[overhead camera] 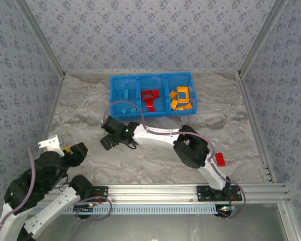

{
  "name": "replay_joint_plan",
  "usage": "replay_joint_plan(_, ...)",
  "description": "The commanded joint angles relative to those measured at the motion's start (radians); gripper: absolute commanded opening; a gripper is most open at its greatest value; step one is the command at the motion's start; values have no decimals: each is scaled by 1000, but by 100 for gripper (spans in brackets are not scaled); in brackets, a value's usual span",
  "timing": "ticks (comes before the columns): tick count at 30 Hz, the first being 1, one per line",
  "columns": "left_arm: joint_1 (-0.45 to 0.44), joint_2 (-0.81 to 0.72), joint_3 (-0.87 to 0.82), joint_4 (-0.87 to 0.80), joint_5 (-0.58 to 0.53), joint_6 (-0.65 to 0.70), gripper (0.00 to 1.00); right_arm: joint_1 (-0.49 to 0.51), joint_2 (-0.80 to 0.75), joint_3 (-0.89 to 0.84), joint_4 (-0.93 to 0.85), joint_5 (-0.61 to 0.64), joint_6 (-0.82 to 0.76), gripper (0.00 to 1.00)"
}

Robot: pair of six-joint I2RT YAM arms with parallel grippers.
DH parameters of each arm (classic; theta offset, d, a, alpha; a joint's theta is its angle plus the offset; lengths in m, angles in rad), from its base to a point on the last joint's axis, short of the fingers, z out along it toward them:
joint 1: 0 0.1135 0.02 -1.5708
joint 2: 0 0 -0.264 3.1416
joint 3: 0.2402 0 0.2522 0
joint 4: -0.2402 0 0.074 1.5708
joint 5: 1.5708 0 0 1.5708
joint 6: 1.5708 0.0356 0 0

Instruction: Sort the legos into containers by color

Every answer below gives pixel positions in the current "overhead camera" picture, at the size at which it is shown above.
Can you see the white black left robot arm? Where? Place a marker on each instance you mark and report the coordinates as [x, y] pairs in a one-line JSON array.
[[55, 203]]

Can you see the short aluminium frame post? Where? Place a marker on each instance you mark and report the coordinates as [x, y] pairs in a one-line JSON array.
[[289, 223]]

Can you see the silver metal sheet panel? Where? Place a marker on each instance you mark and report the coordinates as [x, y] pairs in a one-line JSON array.
[[165, 228]]

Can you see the small yellow lego brick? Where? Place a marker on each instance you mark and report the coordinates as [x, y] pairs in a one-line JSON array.
[[172, 95]]

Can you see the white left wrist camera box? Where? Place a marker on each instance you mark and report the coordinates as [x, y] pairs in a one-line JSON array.
[[49, 144]]

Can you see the red hollow lego frame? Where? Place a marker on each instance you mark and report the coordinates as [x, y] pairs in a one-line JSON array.
[[143, 95]]

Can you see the yellow lego window frame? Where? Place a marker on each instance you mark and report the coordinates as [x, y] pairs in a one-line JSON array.
[[178, 96]]

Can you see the wide aluminium mounting rail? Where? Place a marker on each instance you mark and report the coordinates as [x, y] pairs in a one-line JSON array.
[[153, 193]]

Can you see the thin aluminium frame rail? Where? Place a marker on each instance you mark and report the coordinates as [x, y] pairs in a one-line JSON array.
[[150, 72]]

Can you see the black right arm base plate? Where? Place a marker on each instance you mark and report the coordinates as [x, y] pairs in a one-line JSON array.
[[203, 194]]

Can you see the small black circuit board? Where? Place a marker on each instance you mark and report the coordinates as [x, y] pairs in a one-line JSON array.
[[84, 209], [225, 209]]

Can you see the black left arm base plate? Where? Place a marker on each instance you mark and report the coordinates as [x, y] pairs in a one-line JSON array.
[[101, 193]]

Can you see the aluminium frame side rail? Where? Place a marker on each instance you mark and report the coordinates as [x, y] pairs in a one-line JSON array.
[[49, 123], [256, 128]]

